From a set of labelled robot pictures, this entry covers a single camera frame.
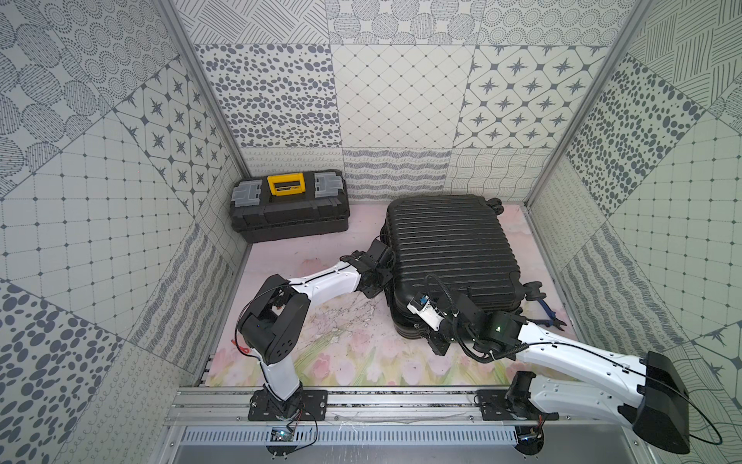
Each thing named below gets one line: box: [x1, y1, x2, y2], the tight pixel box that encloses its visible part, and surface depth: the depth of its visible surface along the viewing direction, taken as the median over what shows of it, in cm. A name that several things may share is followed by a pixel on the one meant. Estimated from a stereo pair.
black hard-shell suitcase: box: [380, 195, 546, 338], surface depth 80 cm
